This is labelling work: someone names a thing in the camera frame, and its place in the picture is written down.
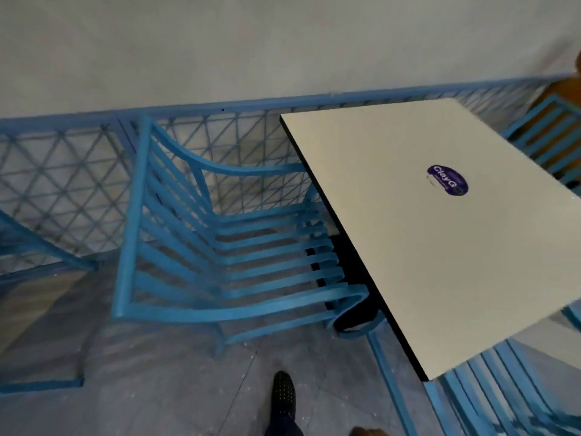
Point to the person's right hand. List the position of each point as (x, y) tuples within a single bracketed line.
[(367, 432)]

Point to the blue slatted metal chair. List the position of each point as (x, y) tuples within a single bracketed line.
[(131, 222), (45, 244), (499, 385), (531, 115)]

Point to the person's left leg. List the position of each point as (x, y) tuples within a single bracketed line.
[(285, 426)]

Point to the person's left black shoe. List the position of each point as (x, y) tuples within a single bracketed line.
[(283, 395)]

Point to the white square table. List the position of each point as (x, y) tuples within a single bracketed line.
[(431, 267)]

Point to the purple round sticker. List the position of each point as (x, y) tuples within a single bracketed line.
[(447, 180)]

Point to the blue mesh railing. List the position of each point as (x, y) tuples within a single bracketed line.
[(68, 122)]

